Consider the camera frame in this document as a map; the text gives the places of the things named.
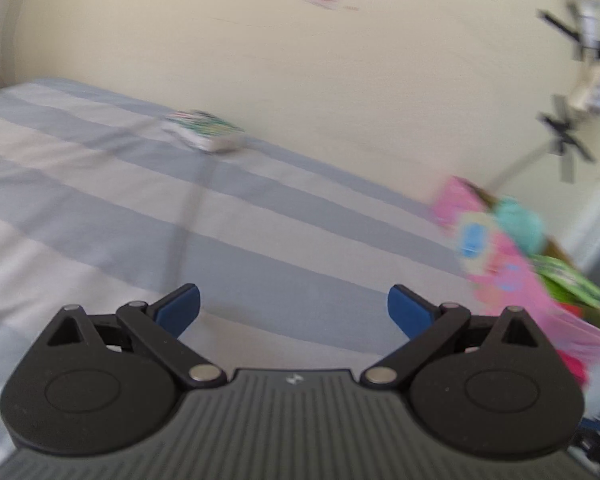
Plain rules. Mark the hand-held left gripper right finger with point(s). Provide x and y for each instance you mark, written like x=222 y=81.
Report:
x=407 y=310

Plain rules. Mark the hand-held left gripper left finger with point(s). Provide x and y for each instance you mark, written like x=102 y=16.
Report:
x=180 y=306

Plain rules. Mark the pink shiny pouch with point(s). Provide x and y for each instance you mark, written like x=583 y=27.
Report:
x=575 y=367

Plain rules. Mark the pink biscuit tin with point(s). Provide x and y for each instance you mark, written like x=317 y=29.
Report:
x=510 y=270

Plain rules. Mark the teal plush bear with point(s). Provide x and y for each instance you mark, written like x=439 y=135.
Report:
x=520 y=222

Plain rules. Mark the bright green barcode box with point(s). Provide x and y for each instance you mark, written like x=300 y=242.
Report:
x=565 y=277

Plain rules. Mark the green toothpaste box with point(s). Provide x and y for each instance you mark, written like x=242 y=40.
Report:
x=205 y=132

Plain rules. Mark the striped bedsheet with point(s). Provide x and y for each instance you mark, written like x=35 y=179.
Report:
x=105 y=210

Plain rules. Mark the black tape cross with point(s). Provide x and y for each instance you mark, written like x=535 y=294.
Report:
x=566 y=140

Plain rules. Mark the black tape strips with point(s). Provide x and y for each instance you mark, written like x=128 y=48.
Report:
x=562 y=30

